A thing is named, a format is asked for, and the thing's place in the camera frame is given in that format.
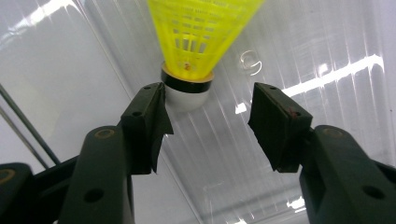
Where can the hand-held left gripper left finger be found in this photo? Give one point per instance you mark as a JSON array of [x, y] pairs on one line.
[[144, 124]]

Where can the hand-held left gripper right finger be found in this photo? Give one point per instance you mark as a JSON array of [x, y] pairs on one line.
[[277, 130]]

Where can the clear plastic box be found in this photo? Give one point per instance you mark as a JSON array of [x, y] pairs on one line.
[[280, 46]]

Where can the yellow plastic shuttlecock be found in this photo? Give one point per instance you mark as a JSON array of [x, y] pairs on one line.
[[193, 37]]

